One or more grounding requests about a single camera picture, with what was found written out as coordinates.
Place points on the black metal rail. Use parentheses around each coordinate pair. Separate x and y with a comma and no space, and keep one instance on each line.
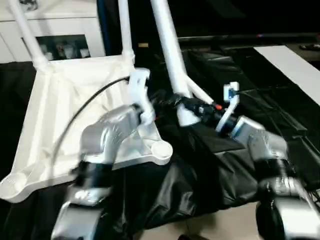
(250,38)

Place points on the black work mat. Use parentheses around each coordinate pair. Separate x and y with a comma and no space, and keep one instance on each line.
(200,175)

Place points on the white glass-door cabinet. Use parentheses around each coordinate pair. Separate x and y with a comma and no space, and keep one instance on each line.
(62,25)

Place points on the grey glossy object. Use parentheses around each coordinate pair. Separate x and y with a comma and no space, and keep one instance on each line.
(28,2)

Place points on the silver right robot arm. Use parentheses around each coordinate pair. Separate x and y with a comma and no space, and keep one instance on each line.
(265,150)

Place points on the white plastic table leg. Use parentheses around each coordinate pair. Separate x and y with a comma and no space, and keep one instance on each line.
(200,93)
(125,27)
(27,35)
(172,62)

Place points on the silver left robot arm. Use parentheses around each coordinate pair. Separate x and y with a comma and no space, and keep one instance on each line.
(107,135)

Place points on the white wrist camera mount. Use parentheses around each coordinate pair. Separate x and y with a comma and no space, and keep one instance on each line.
(231,92)
(137,85)

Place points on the blue vertical panel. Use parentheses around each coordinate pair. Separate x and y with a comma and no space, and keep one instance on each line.
(102,25)

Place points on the white flat board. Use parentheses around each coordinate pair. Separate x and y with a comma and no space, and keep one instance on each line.
(292,67)

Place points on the small tan label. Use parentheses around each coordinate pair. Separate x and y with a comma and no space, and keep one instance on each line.
(143,45)

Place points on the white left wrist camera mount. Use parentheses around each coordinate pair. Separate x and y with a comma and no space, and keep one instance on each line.
(137,85)

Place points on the small white jar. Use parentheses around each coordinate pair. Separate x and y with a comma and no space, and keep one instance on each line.
(47,51)
(83,53)

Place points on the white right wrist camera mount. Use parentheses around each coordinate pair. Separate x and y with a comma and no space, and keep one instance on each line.
(231,92)

